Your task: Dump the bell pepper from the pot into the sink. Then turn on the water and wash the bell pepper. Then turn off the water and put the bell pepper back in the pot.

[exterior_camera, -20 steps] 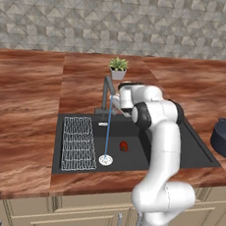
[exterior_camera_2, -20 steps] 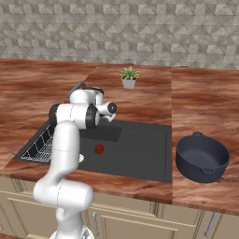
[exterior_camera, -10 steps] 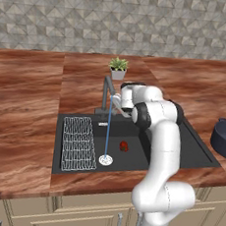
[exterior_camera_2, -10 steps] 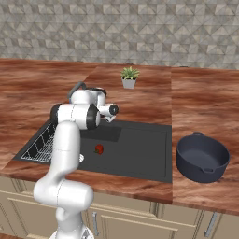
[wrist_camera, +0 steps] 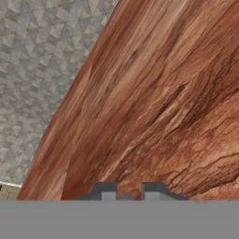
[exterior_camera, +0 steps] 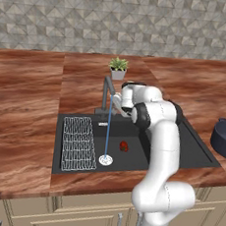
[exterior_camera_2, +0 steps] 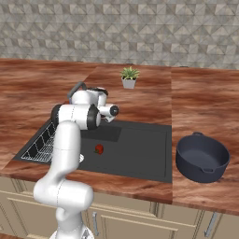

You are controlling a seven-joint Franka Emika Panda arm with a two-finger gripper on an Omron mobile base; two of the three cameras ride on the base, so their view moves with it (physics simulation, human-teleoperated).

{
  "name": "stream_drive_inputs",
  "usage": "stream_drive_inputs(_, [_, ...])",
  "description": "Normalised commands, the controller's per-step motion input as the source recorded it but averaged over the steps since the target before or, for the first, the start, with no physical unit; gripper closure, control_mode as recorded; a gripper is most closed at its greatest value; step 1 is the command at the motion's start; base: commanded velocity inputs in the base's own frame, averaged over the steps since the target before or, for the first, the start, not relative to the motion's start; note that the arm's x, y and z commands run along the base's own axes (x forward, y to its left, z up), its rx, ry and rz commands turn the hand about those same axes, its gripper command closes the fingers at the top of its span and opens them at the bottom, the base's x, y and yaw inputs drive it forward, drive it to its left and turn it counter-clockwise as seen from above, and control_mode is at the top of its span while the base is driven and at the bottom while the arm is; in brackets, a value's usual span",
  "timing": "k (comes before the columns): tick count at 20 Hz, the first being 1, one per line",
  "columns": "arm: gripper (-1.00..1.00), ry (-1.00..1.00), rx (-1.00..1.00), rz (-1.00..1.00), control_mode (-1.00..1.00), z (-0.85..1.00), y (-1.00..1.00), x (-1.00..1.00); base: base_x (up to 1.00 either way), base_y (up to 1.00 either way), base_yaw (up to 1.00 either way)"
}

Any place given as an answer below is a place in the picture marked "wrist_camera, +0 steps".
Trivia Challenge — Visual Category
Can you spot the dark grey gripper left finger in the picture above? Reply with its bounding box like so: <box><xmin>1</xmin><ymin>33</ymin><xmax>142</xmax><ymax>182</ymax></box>
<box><xmin>74</xmin><ymin>181</ymin><xmax>118</xmax><ymax>202</ymax></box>

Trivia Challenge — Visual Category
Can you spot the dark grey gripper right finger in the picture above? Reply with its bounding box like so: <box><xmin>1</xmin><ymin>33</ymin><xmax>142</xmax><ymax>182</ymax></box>
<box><xmin>141</xmin><ymin>181</ymin><xmax>190</xmax><ymax>202</ymax></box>

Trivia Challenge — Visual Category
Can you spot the beige cupboard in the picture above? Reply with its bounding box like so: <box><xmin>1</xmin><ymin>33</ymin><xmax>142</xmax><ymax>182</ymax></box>
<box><xmin>0</xmin><ymin>181</ymin><xmax>22</xmax><ymax>202</ymax></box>

